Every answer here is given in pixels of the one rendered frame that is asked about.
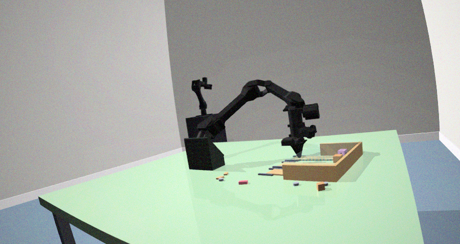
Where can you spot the small orange cube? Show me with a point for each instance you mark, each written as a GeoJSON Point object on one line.
{"type": "Point", "coordinates": [320, 186]}

